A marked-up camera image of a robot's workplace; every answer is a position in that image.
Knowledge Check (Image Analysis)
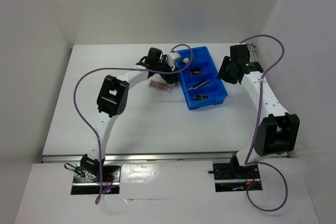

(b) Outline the aluminium rail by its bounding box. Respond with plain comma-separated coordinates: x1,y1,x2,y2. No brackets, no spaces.
247,44,258,62
41,152,235,163

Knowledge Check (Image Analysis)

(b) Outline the blue plastic organizer bin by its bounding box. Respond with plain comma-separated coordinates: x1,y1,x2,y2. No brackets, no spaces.
175,46,227,110

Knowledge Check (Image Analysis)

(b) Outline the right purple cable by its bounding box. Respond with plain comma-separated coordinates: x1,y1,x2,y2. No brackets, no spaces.
237,34,289,212

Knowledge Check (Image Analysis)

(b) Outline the green gold mascara pen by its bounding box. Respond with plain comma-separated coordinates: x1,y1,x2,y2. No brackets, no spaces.
188,83,200,90

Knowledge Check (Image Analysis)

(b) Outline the right side aluminium rail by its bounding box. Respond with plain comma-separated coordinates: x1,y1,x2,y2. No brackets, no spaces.
247,44,258,62

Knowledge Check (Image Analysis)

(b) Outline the front aluminium rail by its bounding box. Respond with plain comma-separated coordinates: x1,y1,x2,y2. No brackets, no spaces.
41,152,235,163

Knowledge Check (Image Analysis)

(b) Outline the clear eyeshadow palette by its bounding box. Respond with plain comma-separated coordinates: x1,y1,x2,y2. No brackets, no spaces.
148,80,173,93

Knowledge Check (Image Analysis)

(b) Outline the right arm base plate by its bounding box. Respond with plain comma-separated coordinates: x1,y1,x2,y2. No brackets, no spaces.
207,163,263,193

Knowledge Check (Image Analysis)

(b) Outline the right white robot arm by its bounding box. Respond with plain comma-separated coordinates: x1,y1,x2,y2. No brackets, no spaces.
217,44,300,178

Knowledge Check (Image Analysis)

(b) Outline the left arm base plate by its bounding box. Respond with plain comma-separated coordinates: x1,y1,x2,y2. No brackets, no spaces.
64,163,121,195

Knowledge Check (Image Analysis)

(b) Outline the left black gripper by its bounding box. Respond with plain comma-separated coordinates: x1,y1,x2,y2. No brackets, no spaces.
154,55,179,84

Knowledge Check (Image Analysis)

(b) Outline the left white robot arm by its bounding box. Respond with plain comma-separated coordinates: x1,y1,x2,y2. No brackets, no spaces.
80,47,181,182

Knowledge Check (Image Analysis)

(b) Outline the black gold compact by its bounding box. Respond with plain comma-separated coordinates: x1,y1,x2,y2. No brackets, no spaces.
190,68,202,76

